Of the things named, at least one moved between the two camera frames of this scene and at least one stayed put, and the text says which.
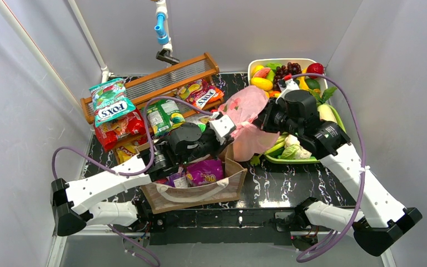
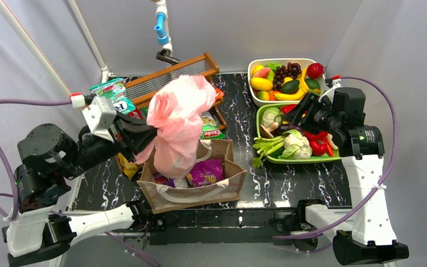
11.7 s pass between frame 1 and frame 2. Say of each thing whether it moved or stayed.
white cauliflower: stayed
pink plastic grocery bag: moved
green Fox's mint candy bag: stayed
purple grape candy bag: stayed
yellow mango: stayed
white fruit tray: stayed
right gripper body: moved
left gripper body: moved
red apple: stayed
